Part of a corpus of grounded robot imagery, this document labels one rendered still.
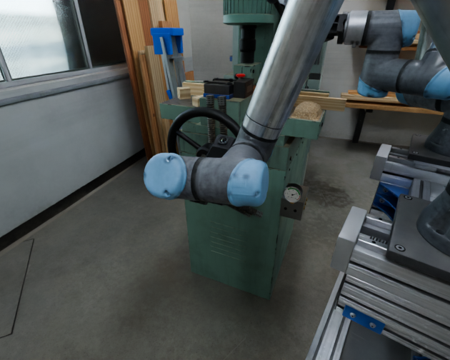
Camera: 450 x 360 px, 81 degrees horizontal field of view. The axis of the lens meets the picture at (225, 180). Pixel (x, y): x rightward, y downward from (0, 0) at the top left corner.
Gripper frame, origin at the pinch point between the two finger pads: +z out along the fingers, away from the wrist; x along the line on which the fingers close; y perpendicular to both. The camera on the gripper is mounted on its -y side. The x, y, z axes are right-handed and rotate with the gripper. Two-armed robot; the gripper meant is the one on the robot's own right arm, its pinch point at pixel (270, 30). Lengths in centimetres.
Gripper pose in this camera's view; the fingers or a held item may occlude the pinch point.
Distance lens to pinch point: 87.6
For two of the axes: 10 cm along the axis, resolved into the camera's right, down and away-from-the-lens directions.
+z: -9.2, -2.0, 3.5
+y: -3.9, 2.4, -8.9
